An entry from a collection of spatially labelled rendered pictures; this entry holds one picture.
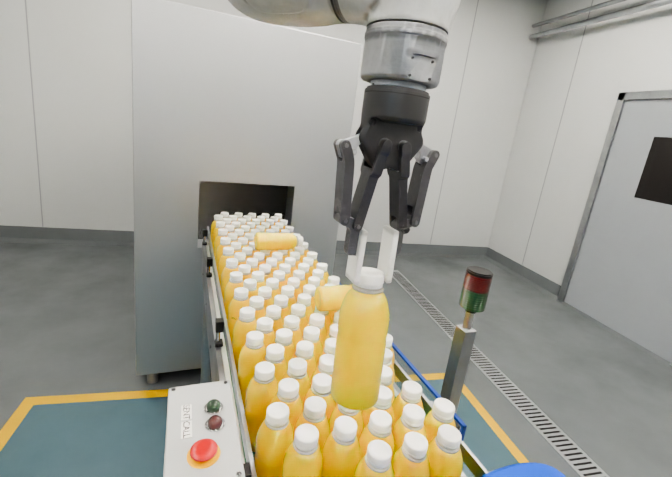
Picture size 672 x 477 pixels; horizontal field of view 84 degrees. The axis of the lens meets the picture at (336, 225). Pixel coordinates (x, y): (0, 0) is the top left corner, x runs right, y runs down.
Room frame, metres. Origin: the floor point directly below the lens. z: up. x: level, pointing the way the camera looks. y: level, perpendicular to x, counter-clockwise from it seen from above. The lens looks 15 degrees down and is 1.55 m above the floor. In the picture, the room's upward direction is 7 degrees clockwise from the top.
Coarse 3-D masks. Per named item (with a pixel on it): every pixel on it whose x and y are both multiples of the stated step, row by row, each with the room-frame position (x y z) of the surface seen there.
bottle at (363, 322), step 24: (360, 288) 0.44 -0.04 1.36; (360, 312) 0.42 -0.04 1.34; (384, 312) 0.43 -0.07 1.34; (360, 336) 0.41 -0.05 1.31; (384, 336) 0.43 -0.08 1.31; (336, 360) 0.43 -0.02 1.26; (360, 360) 0.41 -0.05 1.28; (336, 384) 0.42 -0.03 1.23; (360, 384) 0.41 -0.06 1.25; (360, 408) 0.41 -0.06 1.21
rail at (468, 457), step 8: (400, 368) 0.84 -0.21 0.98; (400, 376) 0.83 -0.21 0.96; (408, 376) 0.81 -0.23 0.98; (424, 400) 0.74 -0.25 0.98; (424, 408) 0.73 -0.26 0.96; (432, 408) 0.71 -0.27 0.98; (464, 448) 0.61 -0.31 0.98; (464, 456) 0.61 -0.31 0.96; (472, 456) 0.59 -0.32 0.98; (472, 464) 0.59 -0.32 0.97; (480, 464) 0.57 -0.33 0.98; (472, 472) 0.58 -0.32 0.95; (480, 472) 0.57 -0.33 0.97; (488, 472) 0.56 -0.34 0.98
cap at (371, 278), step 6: (366, 270) 0.45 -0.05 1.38; (372, 270) 0.46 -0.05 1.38; (378, 270) 0.46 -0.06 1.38; (360, 276) 0.44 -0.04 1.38; (366, 276) 0.43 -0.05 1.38; (372, 276) 0.43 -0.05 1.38; (378, 276) 0.43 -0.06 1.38; (384, 276) 0.45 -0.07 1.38; (360, 282) 0.43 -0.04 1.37; (366, 282) 0.43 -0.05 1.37; (372, 282) 0.43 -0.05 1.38; (378, 282) 0.43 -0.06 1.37; (366, 288) 0.43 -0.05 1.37; (372, 288) 0.43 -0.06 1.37; (378, 288) 0.44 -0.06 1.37
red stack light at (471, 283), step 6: (468, 276) 0.87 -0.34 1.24; (474, 276) 0.85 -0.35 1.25; (468, 282) 0.86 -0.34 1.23; (474, 282) 0.85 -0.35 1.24; (480, 282) 0.84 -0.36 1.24; (486, 282) 0.85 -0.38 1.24; (468, 288) 0.86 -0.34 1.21; (474, 288) 0.85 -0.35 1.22; (480, 288) 0.84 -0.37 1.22; (486, 288) 0.85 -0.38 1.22
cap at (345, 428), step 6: (336, 420) 0.53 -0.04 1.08; (342, 420) 0.53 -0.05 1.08; (348, 420) 0.53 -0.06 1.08; (354, 420) 0.53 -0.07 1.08; (336, 426) 0.51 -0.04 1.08; (342, 426) 0.52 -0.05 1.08; (348, 426) 0.52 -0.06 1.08; (354, 426) 0.52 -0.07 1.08; (336, 432) 0.51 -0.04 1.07; (342, 432) 0.50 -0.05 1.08; (348, 432) 0.50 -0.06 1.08; (354, 432) 0.51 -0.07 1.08; (342, 438) 0.50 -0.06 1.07; (348, 438) 0.50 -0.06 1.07
